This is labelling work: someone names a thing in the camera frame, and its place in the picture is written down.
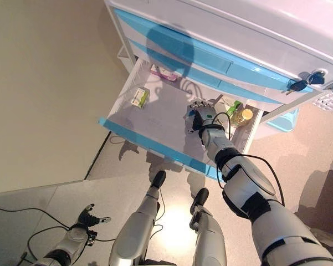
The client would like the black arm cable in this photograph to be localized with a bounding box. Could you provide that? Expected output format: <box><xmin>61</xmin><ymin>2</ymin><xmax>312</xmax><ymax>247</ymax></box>
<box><xmin>210</xmin><ymin>112</ymin><xmax>286</xmax><ymax>207</ymax></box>
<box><xmin>0</xmin><ymin>203</ymin><xmax>117</xmax><ymax>261</ymax></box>

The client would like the green white medicine box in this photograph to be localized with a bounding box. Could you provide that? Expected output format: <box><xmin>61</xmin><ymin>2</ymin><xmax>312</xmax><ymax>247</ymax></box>
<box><xmin>130</xmin><ymin>87</ymin><xmax>151</xmax><ymax>109</ymax></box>

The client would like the grey left robot leg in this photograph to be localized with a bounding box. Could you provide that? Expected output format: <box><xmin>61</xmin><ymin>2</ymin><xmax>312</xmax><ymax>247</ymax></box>
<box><xmin>109</xmin><ymin>170</ymin><xmax>167</xmax><ymax>266</ymax></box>

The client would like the grey right robot leg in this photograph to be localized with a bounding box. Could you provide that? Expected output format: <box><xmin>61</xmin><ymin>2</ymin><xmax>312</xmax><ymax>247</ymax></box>
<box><xmin>189</xmin><ymin>187</ymin><xmax>228</xmax><ymax>266</ymax></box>

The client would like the grey robot leg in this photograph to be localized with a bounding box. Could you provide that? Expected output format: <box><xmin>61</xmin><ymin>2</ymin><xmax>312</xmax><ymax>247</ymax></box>
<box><xmin>189</xmin><ymin>187</ymin><xmax>228</xmax><ymax>266</ymax></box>
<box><xmin>109</xmin><ymin>170</ymin><xmax>167</xmax><ymax>266</ymax></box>

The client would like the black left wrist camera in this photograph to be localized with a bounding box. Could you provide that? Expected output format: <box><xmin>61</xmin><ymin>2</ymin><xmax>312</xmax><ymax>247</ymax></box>
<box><xmin>84</xmin><ymin>229</ymin><xmax>98</xmax><ymax>247</ymax></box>

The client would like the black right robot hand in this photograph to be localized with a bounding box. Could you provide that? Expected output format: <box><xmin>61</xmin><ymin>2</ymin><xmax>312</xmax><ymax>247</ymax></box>
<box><xmin>186</xmin><ymin>99</ymin><xmax>219</xmax><ymax>135</ymax></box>

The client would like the thin black floor cable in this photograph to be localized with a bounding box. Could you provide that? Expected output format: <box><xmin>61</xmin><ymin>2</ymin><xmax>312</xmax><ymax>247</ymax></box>
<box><xmin>148</xmin><ymin>191</ymin><xmax>167</xmax><ymax>242</ymax></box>

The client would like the white medical cart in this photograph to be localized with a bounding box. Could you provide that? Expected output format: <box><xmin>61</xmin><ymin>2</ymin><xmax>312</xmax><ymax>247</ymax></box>
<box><xmin>104</xmin><ymin>0</ymin><xmax>333</xmax><ymax>134</ymax></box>

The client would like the blue front cart drawer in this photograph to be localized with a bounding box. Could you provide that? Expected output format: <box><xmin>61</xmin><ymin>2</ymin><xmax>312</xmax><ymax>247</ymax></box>
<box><xmin>98</xmin><ymin>57</ymin><xmax>264</xmax><ymax>181</ymax></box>
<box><xmin>112</xmin><ymin>7</ymin><xmax>315</xmax><ymax>94</ymax></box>
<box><xmin>126</xmin><ymin>38</ymin><xmax>283</xmax><ymax>105</ymax></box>

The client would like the gold cap medicine bottle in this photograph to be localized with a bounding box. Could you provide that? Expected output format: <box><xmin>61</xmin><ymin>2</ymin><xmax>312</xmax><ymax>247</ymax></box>
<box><xmin>232</xmin><ymin>108</ymin><xmax>254</xmax><ymax>127</ymax></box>

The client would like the bright green medicine box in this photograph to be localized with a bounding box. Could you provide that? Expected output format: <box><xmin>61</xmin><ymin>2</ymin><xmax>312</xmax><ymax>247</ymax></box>
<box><xmin>226</xmin><ymin>100</ymin><xmax>243</xmax><ymax>122</ymax></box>

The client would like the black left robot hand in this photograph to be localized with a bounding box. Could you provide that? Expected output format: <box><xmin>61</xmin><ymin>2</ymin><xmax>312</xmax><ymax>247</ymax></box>
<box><xmin>76</xmin><ymin>203</ymin><xmax>112</xmax><ymax>231</ymax></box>

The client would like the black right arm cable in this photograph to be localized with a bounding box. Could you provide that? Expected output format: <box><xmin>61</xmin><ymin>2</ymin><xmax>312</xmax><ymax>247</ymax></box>
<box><xmin>210</xmin><ymin>112</ymin><xmax>286</xmax><ymax>207</ymax></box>

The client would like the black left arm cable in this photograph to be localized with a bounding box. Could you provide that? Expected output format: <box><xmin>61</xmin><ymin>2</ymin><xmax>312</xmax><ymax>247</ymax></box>
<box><xmin>0</xmin><ymin>203</ymin><xmax>117</xmax><ymax>261</ymax></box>

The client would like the light blue waste bin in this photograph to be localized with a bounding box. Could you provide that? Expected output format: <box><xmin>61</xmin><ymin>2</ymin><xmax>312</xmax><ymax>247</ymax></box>
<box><xmin>265</xmin><ymin>106</ymin><xmax>300</xmax><ymax>132</ymax></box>

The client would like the white perforated cart basket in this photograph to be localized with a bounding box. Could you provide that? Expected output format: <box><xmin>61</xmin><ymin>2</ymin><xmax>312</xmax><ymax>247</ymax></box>
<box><xmin>311</xmin><ymin>91</ymin><xmax>333</xmax><ymax>111</ymax></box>

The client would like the pink white medicine box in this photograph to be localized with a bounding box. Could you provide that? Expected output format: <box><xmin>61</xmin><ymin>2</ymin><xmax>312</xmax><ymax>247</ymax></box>
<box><xmin>150</xmin><ymin>64</ymin><xmax>178</xmax><ymax>83</ymax></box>

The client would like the white cart side rail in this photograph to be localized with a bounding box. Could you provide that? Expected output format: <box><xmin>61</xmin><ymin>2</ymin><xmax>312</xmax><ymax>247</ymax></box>
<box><xmin>116</xmin><ymin>45</ymin><xmax>134</xmax><ymax>70</ymax></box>

